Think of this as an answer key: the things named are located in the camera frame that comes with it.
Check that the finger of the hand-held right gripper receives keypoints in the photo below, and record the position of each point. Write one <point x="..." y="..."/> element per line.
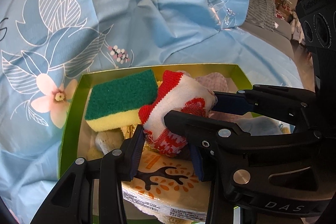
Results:
<point x="233" y="103"/>
<point x="204" y="129"/>

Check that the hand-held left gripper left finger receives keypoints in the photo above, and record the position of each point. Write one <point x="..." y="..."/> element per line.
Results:
<point x="136" y="150"/>

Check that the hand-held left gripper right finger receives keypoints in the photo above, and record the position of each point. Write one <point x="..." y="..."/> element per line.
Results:
<point x="197" y="165"/>

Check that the cream fluffy towel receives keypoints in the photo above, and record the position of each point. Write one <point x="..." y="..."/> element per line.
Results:
<point x="107" y="140"/>

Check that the red and white sock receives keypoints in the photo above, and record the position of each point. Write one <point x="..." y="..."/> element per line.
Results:
<point x="178" y="98"/>

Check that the green and yellow sponge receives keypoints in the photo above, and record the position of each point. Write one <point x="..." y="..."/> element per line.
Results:
<point x="120" y="92"/>

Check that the green cardboard box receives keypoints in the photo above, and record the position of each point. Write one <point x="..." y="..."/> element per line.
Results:
<point x="71" y="113"/>

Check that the grey sofa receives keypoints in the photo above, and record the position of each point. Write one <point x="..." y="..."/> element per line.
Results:
<point x="270" y="40"/>

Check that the grey striped cushion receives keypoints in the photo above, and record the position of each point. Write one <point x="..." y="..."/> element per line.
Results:
<point x="262" y="6"/>

